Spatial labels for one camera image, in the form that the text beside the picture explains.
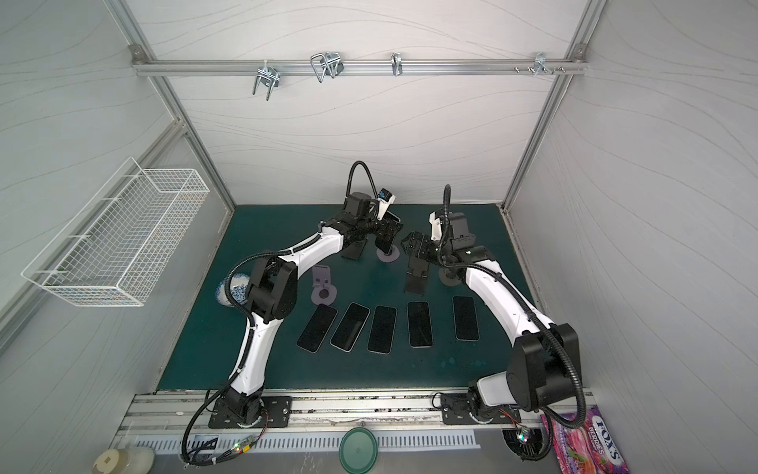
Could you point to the green-edged phone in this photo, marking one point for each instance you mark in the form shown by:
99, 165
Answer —
382, 330
465, 318

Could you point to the pink candy bag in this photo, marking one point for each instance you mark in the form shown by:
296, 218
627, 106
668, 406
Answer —
589, 449

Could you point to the grey round stand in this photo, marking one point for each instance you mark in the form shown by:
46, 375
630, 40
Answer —
324, 292
449, 277
388, 257

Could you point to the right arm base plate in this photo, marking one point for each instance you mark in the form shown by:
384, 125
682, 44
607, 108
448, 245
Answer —
469, 409

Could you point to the black stand right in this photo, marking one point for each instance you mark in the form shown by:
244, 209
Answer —
417, 276

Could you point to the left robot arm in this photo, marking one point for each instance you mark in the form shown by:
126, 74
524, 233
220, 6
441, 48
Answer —
264, 288

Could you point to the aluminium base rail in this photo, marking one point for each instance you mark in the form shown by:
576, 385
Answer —
401, 420

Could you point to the white wire basket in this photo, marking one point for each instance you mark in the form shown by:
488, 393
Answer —
114, 250

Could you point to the green round lid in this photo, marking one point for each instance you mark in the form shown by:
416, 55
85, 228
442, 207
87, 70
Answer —
358, 451

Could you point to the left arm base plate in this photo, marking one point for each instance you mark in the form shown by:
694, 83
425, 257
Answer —
278, 410

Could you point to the metal hook clamp right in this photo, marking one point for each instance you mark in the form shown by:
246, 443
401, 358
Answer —
540, 66

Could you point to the metal hook clamp left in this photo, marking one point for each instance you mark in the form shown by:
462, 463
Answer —
267, 79

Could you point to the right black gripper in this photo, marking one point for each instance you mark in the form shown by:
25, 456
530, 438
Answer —
416, 257

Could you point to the cracked phone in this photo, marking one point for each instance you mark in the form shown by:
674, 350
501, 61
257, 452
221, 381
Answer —
420, 324

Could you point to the black phone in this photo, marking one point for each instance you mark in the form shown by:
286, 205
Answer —
350, 327
385, 244

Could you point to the black stand back left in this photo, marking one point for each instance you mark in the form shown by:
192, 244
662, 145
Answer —
354, 251

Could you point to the blue white ceramic dish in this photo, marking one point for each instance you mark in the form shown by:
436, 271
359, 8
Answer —
238, 288

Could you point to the aluminium crossbar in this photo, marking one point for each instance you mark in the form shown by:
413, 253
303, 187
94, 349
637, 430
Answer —
353, 67

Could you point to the metal hook clamp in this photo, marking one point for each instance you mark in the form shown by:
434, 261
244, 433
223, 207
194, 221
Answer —
540, 66
327, 65
267, 79

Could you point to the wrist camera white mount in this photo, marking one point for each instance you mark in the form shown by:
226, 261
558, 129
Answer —
385, 198
436, 225

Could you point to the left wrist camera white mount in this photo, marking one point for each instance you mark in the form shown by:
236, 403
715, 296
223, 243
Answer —
385, 198

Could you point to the black stand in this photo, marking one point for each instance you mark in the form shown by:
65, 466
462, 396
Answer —
417, 276
354, 251

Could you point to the metal ring clamp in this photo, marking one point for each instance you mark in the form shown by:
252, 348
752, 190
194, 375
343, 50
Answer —
396, 64

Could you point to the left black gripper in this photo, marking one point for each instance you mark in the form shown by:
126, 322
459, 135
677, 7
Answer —
391, 229

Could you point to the green table mat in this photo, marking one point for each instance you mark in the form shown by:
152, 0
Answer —
208, 347

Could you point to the grey round stand back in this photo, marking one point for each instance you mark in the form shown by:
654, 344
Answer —
388, 257

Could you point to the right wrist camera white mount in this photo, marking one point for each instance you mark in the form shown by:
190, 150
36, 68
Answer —
436, 225

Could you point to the metal hook clamp middle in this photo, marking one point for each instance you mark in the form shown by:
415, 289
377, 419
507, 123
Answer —
327, 65

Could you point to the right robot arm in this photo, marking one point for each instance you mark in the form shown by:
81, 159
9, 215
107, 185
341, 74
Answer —
544, 372

